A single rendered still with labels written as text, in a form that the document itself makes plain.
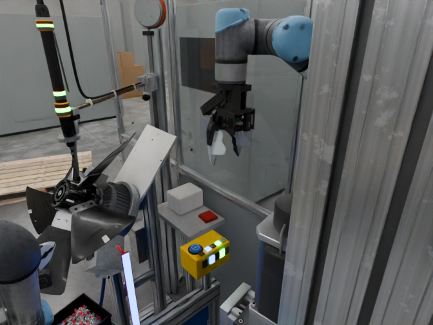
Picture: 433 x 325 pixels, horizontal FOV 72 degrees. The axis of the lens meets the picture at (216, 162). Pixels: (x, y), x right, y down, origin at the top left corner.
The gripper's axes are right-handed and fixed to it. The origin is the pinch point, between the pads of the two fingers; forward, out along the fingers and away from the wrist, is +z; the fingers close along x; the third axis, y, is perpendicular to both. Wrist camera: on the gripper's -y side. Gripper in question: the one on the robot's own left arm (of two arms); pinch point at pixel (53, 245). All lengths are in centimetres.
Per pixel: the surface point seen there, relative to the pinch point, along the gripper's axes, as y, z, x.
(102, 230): -11.6, 8.9, 0.2
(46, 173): 224, 224, 81
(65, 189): 11.0, 22.9, -7.1
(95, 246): -12.2, 3.1, 1.9
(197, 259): -40.5, 14.9, 15.3
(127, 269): -23.5, 0.0, 7.3
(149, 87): -5, 79, -35
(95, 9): 647, 1118, -208
